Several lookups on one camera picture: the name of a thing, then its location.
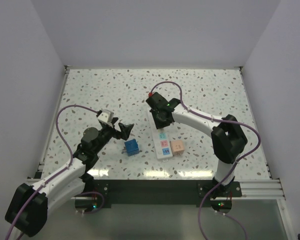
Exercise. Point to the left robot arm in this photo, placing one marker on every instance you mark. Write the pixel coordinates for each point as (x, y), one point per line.
(30, 205)

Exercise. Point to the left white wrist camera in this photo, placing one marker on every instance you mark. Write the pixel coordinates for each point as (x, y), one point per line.
(105, 117)

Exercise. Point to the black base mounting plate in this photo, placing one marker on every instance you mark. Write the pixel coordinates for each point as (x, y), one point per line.
(154, 192)

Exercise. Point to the blue cube socket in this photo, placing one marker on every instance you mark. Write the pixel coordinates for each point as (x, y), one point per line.
(131, 147)

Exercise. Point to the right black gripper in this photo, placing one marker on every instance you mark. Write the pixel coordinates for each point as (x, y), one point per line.
(159, 125)

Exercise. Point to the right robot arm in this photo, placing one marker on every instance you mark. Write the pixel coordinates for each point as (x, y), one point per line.
(228, 138)

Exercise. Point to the pink cube socket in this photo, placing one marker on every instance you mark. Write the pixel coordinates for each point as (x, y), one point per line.
(177, 147)

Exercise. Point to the white power strip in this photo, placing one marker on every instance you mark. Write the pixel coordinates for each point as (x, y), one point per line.
(160, 139)

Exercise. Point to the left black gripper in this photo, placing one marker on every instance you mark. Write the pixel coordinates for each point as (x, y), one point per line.
(123, 134)

